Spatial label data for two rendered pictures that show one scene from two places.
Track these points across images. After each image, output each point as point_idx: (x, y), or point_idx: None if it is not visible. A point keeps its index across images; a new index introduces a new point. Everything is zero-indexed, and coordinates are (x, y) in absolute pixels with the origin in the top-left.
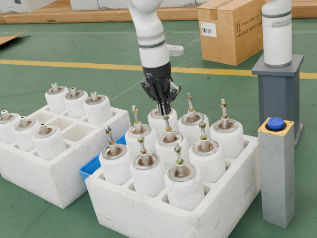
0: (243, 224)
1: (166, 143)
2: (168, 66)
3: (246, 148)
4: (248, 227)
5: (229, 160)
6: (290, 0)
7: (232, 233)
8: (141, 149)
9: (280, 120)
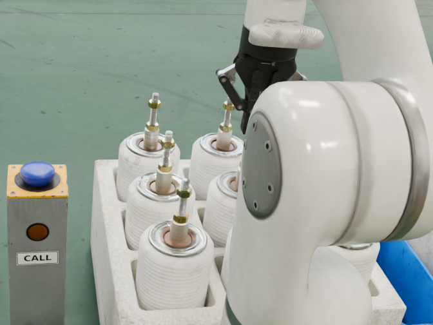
0: (88, 323)
1: (234, 174)
2: (243, 33)
3: (130, 287)
4: (76, 321)
5: (136, 253)
6: (241, 273)
7: (95, 303)
8: (230, 124)
9: (28, 171)
